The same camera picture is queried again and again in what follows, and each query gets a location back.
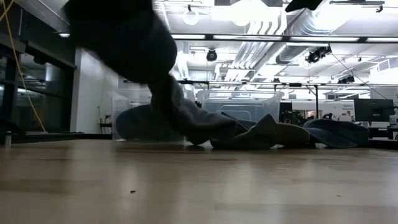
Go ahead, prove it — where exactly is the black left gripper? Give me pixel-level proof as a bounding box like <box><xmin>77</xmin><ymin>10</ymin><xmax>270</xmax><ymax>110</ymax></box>
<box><xmin>65</xmin><ymin>0</ymin><xmax>178</xmax><ymax>85</ymax></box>

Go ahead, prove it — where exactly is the slate blue cap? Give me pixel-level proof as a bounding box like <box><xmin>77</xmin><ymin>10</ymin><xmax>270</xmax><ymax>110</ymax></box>
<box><xmin>146</xmin><ymin>74</ymin><xmax>240</xmax><ymax>146</ymax></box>

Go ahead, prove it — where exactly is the dark grey cap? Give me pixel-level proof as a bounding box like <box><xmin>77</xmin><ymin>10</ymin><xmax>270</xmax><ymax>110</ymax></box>
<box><xmin>219</xmin><ymin>111</ymin><xmax>259</xmax><ymax>131</ymax></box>

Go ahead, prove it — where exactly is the blue denim cap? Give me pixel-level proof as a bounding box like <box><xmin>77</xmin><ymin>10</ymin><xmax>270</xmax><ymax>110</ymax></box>
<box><xmin>303</xmin><ymin>118</ymin><xmax>371</xmax><ymax>149</ymax></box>

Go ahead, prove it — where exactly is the grey cap pale underbrim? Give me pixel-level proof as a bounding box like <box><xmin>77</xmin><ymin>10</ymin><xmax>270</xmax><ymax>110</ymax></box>
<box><xmin>210</xmin><ymin>113</ymin><xmax>311</xmax><ymax>150</ymax></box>

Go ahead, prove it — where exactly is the ceiling light bar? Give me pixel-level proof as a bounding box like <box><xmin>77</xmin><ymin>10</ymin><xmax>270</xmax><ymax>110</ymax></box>
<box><xmin>170</xmin><ymin>32</ymin><xmax>398</xmax><ymax>44</ymax></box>

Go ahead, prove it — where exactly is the small dark stool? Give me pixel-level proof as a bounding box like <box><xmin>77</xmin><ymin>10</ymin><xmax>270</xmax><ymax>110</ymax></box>
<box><xmin>98</xmin><ymin>121</ymin><xmax>113</xmax><ymax>134</ymax></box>

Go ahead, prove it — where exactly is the black computer monitor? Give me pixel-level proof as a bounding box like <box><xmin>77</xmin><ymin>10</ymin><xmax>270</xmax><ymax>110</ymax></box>
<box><xmin>353</xmin><ymin>98</ymin><xmax>396</xmax><ymax>123</ymax></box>

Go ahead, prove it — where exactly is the silver ventilation duct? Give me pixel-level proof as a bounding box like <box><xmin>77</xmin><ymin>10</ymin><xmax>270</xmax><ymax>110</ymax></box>
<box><xmin>275</xmin><ymin>9</ymin><xmax>343</xmax><ymax>65</ymax></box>

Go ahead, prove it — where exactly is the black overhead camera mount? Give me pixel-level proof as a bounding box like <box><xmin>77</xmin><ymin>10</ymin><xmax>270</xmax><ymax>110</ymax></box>
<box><xmin>304</xmin><ymin>45</ymin><xmax>333</xmax><ymax>65</ymax></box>

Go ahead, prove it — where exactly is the white ring lamp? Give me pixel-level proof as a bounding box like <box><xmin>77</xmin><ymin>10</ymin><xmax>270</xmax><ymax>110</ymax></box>
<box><xmin>182</xmin><ymin>7</ymin><xmax>201</xmax><ymax>26</ymax></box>

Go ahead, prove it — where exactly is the black background rig frame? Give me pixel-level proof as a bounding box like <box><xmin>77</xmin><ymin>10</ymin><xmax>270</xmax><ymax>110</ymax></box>
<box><xmin>177</xmin><ymin>80</ymin><xmax>321</xmax><ymax>119</ymax></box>

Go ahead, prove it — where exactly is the yellow extension cable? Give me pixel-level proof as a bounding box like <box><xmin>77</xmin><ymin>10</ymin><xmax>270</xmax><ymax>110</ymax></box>
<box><xmin>0</xmin><ymin>0</ymin><xmax>47</xmax><ymax>133</ymax></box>

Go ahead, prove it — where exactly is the black aluminium table frame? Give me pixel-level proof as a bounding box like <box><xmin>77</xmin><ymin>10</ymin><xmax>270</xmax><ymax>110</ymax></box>
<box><xmin>0</xmin><ymin>132</ymin><xmax>398</xmax><ymax>151</ymax></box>

